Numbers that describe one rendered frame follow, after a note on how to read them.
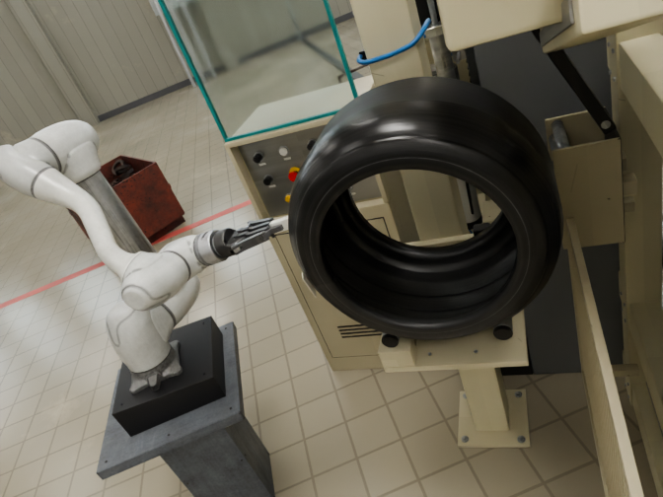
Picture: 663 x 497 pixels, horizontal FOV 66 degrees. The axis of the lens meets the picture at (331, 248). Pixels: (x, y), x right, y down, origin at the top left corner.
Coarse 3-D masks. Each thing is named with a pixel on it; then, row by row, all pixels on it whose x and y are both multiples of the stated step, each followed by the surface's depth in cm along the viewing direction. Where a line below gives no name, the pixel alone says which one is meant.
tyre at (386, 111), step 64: (384, 128) 97; (448, 128) 94; (512, 128) 99; (320, 192) 105; (512, 192) 96; (320, 256) 115; (384, 256) 147; (448, 256) 142; (512, 256) 132; (384, 320) 122; (448, 320) 119
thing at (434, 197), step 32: (352, 0) 120; (384, 0) 119; (384, 32) 123; (416, 32) 124; (384, 64) 127; (416, 64) 126; (416, 192) 147; (448, 192) 144; (416, 224) 153; (448, 224) 151; (480, 384) 188; (480, 416) 198
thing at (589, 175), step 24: (552, 120) 138; (576, 120) 136; (552, 144) 135; (576, 144) 140; (600, 144) 120; (576, 168) 125; (600, 168) 123; (576, 192) 128; (600, 192) 127; (576, 216) 132; (600, 216) 131; (624, 216) 129; (600, 240) 135; (624, 240) 133
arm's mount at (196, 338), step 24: (192, 336) 190; (216, 336) 193; (192, 360) 178; (216, 360) 180; (120, 384) 178; (168, 384) 171; (192, 384) 168; (216, 384) 170; (120, 408) 168; (144, 408) 168; (168, 408) 170; (192, 408) 173
